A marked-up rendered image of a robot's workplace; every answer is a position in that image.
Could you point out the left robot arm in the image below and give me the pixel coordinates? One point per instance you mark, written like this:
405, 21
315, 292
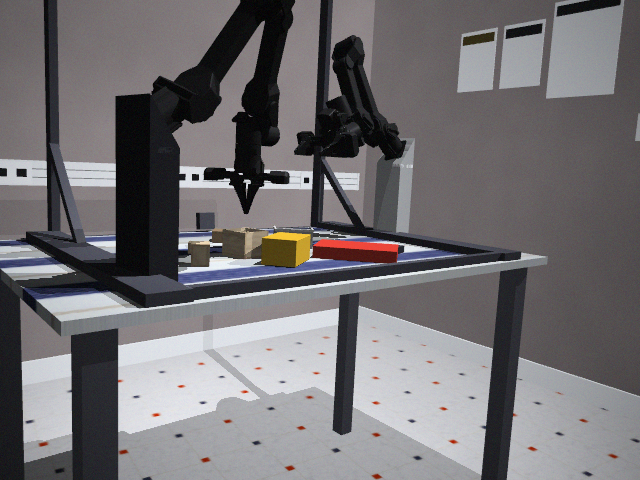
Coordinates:
368, 124

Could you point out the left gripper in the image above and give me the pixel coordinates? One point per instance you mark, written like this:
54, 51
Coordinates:
333, 146

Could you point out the red flat rectangular slab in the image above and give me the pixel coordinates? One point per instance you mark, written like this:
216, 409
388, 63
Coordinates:
355, 251

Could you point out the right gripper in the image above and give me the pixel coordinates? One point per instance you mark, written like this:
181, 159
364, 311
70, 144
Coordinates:
247, 158

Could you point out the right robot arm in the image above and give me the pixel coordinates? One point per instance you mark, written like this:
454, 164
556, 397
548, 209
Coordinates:
195, 93

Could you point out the yellow block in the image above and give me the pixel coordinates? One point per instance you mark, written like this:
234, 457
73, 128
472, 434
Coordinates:
285, 249

